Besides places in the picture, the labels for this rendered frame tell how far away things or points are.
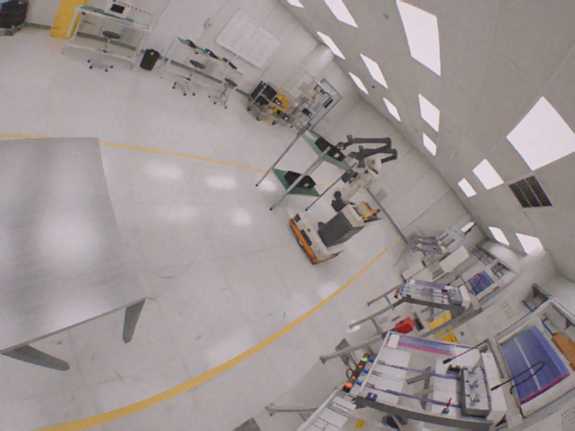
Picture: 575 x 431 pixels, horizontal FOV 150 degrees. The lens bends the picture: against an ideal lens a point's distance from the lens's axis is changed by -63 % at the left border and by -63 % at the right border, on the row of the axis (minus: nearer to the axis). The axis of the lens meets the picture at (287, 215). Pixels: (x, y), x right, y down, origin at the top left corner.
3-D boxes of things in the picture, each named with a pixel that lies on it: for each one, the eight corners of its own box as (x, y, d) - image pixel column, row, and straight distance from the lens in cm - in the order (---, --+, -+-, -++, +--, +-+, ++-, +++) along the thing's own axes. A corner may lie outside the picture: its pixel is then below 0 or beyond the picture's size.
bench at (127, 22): (70, 44, 547) (84, 4, 532) (134, 60, 538) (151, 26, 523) (59, 53, 476) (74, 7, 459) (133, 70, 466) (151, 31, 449)
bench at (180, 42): (157, 67, 545) (174, 34, 531) (219, 91, 605) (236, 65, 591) (158, 78, 475) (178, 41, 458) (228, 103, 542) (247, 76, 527)
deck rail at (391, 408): (354, 402, 123) (357, 394, 118) (355, 399, 124) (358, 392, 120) (487, 430, 137) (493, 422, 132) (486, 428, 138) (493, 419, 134)
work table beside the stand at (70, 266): (91, 239, 164) (98, 137, 105) (131, 340, 141) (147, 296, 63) (29, 254, 165) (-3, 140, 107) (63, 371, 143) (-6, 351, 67)
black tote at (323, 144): (322, 151, 260) (328, 144, 259) (313, 143, 269) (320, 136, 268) (340, 162, 310) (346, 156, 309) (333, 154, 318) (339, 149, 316)
